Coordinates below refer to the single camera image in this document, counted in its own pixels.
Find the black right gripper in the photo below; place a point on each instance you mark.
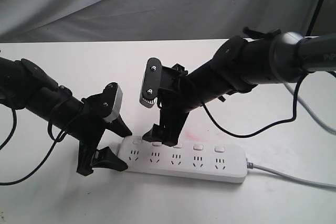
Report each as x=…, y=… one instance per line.
x=172, y=118

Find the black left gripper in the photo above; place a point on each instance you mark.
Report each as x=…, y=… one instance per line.
x=94, y=126

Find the white five-outlet power strip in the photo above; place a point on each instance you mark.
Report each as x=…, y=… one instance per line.
x=199, y=160

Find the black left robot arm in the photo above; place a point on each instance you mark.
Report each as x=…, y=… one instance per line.
x=24, y=85

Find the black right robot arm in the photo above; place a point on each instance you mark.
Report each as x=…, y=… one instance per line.
x=239, y=65

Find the grey backdrop cloth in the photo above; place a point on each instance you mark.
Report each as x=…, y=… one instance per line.
x=129, y=20

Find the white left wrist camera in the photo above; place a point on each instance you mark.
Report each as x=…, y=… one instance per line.
x=112, y=100

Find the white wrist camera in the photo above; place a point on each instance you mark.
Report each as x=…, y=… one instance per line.
x=112, y=100
x=151, y=82

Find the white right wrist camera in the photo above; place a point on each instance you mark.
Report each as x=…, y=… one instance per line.
x=151, y=82

